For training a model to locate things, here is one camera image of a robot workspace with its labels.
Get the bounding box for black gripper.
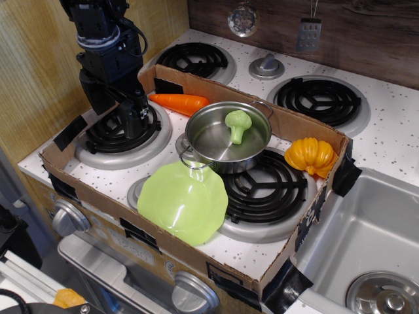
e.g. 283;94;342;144
76;31;149;139

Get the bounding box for stainless steel pot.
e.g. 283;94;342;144
179;101;273;174

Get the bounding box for green toy broccoli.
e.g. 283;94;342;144
225;110;252;145

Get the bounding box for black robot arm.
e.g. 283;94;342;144
61;1;149;139

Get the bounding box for front left stove burner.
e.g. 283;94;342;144
75;104;172;170

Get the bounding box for stove burner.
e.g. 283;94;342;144
75;104;172;170
152;43;236;85
267;75;371;137
219;148;318;244

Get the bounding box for brown cardboard fence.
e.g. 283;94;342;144
39;63;363;314

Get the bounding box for orange toy carrot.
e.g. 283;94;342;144
149;94;210;116

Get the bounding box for silver centre stove knob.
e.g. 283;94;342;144
175;133;196;161

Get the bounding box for silver stove knob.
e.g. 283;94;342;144
248;53;285;80
126;176;149;211
175;133;196;161

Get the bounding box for silver front stove knob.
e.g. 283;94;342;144
126;176;149;211

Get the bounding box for back left stove burner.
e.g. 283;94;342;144
152;43;236;85

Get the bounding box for light green plastic plate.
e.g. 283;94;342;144
137;161;228;246

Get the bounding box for left silver oven knob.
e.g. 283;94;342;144
52;199;91;237

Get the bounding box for silver oven knob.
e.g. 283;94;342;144
172;271;220;314
52;199;91;237

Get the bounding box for hanging metal strainer ladle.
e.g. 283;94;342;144
227;1;260;38

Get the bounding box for silver top stove knob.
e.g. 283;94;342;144
248;53;285;80

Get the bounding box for front right stove burner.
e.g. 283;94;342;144
219;148;318;244

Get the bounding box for orange toy pumpkin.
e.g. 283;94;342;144
284;137;338;179

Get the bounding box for orange yellow cloth scrap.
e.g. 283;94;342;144
52;288;86;309

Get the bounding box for hanging grey slotted spatula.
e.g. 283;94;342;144
295;1;322;52

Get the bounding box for right silver oven knob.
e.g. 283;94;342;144
172;271;220;314

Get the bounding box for back right stove burner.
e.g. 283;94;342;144
267;75;371;137

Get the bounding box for grey toy sink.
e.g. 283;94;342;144
293;169;418;313

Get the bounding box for silver sink drain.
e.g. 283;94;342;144
345;271;418;313

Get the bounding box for silver oven door handle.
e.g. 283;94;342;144
58;235;174;313

